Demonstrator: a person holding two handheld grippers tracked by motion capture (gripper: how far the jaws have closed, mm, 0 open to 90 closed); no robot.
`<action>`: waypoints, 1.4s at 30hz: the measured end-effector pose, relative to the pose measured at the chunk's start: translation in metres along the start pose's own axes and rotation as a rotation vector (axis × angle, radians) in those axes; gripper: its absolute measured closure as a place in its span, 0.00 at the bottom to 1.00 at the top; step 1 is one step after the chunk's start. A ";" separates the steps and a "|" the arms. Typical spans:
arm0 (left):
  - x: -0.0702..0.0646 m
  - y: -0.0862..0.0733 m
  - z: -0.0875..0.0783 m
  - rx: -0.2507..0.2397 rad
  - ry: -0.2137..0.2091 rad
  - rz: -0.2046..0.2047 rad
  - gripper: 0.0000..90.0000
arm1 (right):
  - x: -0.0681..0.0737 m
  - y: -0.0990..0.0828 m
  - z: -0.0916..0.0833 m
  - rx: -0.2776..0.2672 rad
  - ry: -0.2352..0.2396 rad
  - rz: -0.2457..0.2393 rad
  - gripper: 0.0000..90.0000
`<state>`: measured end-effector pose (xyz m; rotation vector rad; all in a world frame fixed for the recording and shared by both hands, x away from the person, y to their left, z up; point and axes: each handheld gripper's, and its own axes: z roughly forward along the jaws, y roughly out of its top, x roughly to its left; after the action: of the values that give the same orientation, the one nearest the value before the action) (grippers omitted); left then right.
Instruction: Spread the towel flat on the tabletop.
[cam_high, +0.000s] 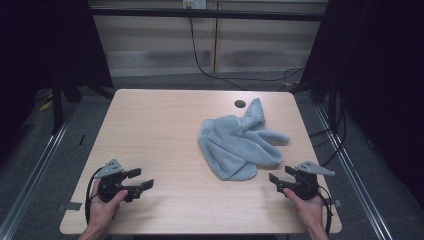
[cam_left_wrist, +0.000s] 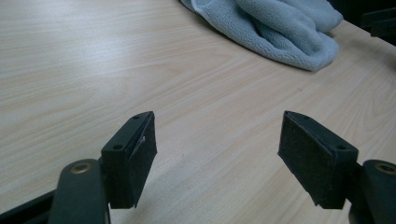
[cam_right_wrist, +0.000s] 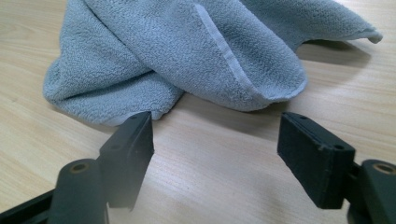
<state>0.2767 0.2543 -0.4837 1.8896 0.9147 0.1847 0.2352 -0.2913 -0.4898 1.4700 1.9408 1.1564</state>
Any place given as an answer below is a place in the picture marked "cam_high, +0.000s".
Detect light blue towel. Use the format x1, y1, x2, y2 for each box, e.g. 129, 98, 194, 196
198, 97, 291, 182

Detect black hanging wall cable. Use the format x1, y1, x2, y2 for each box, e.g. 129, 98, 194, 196
188, 8, 306, 92

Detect left hand-held gripper cable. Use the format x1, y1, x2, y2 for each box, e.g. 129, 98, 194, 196
84, 166, 105, 225

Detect black horizontal bar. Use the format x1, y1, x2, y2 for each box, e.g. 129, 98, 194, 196
89, 8, 326, 23

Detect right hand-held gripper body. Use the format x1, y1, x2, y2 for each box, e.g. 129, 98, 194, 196
279, 160, 336, 201

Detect black floor cables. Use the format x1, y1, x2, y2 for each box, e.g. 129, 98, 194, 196
308, 94, 348, 168

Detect black metal stand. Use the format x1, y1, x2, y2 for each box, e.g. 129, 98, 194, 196
49, 76, 65, 136
327, 75, 338, 130

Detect person's right hand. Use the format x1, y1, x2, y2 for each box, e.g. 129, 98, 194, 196
282, 187, 326, 231

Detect aluminium floor rail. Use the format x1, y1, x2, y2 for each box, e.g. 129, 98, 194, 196
0, 99, 80, 240
314, 104, 395, 240

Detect black curtain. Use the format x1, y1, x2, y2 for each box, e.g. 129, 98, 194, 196
0, 0, 115, 164
299, 0, 424, 209

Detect yellow floor item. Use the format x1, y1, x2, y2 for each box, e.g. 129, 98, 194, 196
37, 99, 54, 113

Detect white wall outlet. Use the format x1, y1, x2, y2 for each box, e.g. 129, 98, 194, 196
182, 0, 208, 10

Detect person's left hand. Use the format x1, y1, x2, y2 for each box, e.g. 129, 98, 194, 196
88, 179, 129, 231

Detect hand-held gripper cable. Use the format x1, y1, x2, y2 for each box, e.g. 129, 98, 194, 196
84, 166, 105, 225
316, 184, 334, 236

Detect right hand-held gripper cable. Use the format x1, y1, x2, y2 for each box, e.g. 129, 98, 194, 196
316, 184, 334, 236

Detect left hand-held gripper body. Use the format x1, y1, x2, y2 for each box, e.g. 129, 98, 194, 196
94, 158, 145, 203

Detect grey tape piece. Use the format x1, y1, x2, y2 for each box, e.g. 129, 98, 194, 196
56, 201, 83, 212
324, 197, 344, 208

